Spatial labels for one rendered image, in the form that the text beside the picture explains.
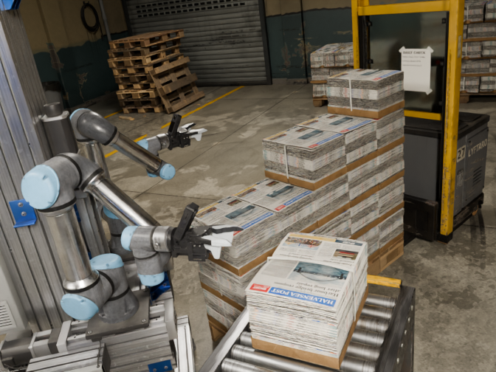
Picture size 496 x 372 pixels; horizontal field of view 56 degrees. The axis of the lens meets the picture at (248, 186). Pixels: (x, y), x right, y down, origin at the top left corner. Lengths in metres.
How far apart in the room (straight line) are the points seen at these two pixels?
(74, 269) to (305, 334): 0.75
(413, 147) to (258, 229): 1.70
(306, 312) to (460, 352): 1.51
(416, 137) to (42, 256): 2.62
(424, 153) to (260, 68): 6.50
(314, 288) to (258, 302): 0.17
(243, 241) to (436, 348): 1.21
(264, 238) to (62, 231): 1.09
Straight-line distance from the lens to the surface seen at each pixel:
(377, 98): 2.83
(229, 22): 9.86
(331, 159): 2.56
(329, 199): 2.63
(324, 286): 1.42
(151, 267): 1.45
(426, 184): 3.66
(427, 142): 3.54
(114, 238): 2.23
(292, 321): 1.44
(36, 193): 1.47
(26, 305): 2.06
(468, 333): 2.90
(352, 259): 1.54
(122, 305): 1.79
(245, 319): 1.70
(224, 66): 10.08
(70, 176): 1.50
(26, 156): 1.77
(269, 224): 2.29
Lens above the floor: 1.86
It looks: 23 degrees down
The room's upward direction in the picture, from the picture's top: 8 degrees counter-clockwise
